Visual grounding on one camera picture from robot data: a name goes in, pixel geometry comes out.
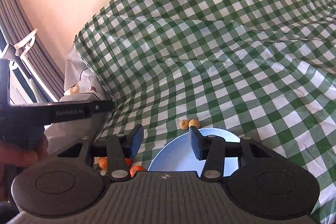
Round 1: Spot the person's left hand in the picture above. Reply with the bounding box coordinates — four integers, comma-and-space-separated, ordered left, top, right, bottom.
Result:
0, 136, 49, 181

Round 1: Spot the white plastic hanger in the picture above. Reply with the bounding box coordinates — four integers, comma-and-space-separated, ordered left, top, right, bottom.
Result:
14, 29, 38, 57

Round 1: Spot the tan round fruit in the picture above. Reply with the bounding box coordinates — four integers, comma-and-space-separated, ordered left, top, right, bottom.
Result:
188, 119, 201, 129
179, 119, 189, 130

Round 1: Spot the light blue plate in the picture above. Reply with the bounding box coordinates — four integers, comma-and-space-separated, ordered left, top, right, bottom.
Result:
148, 128, 240, 177

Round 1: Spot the grey curtain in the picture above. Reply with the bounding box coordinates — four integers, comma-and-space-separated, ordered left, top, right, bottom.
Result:
1, 0, 64, 101

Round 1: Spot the orange tangerine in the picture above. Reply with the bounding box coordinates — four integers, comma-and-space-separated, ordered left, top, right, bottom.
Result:
98, 157, 108, 170
130, 165, 147, 178

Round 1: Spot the white patterned pillow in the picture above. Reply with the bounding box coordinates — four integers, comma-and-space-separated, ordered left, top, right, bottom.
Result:
60, 48, 112, 102

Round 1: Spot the green white checkered cloth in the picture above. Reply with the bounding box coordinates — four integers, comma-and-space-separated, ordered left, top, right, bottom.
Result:
74, 0, 335, 223

